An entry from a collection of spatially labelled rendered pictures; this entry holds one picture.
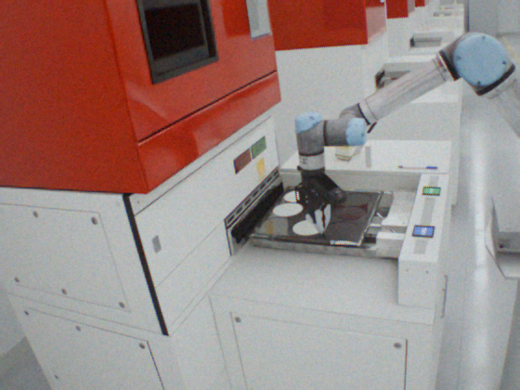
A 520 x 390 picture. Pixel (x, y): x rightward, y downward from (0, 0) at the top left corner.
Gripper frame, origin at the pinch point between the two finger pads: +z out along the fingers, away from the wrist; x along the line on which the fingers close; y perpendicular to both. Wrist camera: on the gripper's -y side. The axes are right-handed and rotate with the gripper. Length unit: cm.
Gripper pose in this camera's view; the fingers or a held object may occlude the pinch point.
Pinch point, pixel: (323, 230)
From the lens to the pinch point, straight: 139.1
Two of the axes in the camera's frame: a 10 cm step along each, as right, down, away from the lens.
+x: -8.0, 3.4, -4.9
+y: -5.8, -2.5, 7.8
